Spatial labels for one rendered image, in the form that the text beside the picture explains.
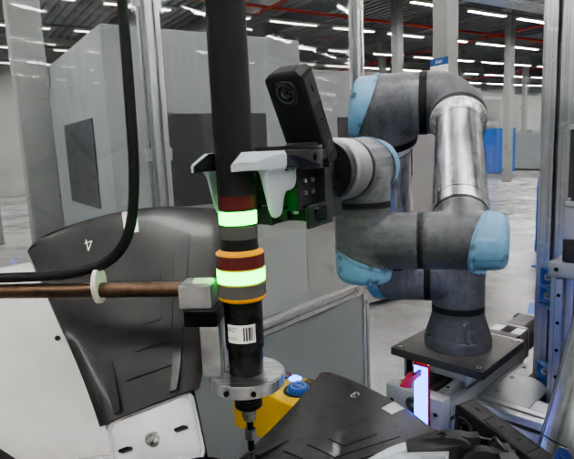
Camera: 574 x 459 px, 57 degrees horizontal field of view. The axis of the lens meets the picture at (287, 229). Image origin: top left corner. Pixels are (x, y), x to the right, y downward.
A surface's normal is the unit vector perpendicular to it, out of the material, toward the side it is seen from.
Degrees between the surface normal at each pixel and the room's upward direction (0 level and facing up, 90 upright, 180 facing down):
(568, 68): 90
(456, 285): 90
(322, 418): 3
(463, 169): 31
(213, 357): 90
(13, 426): 50
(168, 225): 44
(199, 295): 90
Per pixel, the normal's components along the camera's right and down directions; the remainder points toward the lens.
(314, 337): 0.75, 0.07
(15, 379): 0.55, -0.58
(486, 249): -0.24, 0.25
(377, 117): -0.26, 0.51
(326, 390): 0.01, -0.97
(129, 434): -0.25, -0.45
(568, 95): -0.70, 0.14
